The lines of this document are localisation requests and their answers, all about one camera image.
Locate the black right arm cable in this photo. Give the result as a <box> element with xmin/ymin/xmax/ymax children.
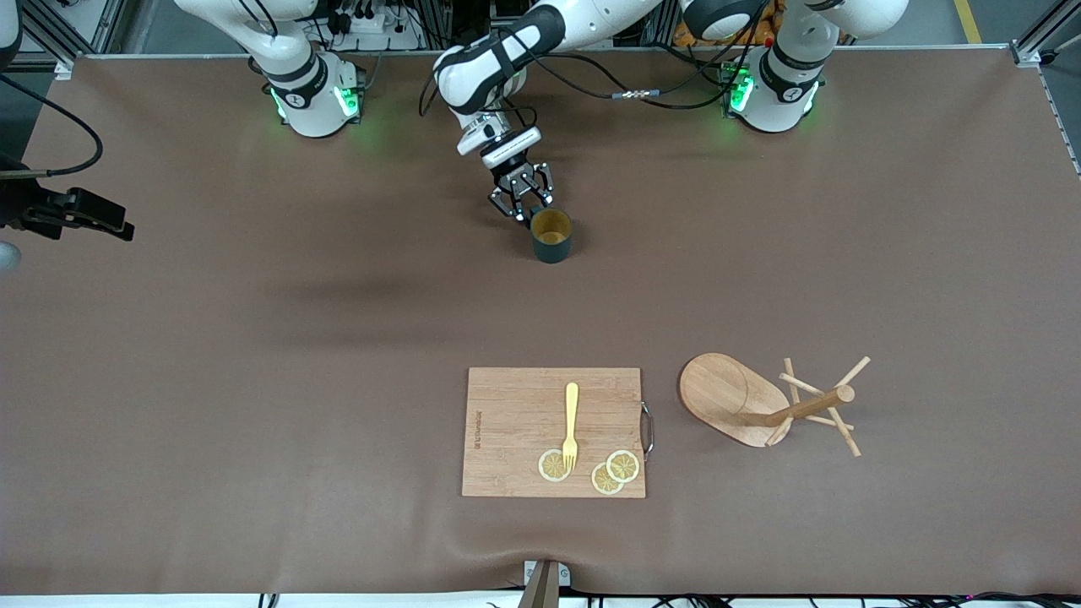
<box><xmin>0</xmin><ymin>72</ymin><xmax>105</xmax><ymax>180</ymax></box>

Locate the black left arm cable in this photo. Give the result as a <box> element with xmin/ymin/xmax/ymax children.
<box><xmin>505</xmin><ymin>46</ymin><xmax>746</xmax><ymax>111</ymax></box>

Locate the brown table mat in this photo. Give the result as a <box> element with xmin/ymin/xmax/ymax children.
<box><xmin>0</xmin><ymin>46</ymin><xmax>1081</xmax><ymax>596</ymax></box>

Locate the wooden mug tree rack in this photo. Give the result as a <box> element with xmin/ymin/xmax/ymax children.
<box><xmin>679</xmin><ymin>352</ymin><xmax>872</xmax><ymax>459</ymax></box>

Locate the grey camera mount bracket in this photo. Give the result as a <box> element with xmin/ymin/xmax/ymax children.
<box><xmin>522</xmin><ymin>559</ymin><xmax>572</xmax><ymax>608</ymax></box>

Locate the white power strip with plugs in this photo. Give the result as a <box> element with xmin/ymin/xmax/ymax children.
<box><xmin>325</xmin><ymin>0</ymin><xmax>423</xmax><ymax>52</ymax></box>

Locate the yellow plastic fork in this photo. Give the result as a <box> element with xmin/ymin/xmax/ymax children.
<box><xmin>562</xmin><ymin>383</ymin><xmax>581</xmax><ymax>472</ymax></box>

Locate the dark teal mug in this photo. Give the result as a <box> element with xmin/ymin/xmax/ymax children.
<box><xmin>530</xmin><ymin>207</ymin><xmax>573</xmax><ymax>265</ymax></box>

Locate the aluminium frame profile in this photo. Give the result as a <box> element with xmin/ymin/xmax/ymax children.
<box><xmin>1009</xmin><ymin>0</ymin><xmax>1081</xmax><ymax>68</ymax></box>
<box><xmin>17</xmin><ymin>0</ymin><xmax>128</xmax><ymax>81</ymax></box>

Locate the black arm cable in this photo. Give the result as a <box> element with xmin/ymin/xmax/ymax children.
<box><xmin>0</xmin><ymin>72</ymin><xmax>105</xmax><ymax>180</ymax></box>
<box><xmin>505</xmin><ymin>46</ymin><xmax>746</xmax><ymax>111</ymax></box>

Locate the bamboo cutting board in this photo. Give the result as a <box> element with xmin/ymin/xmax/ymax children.
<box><xmin>462</xmin><ymin>366</ymin><xmax>655</xmax><ymax>499</ymax></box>

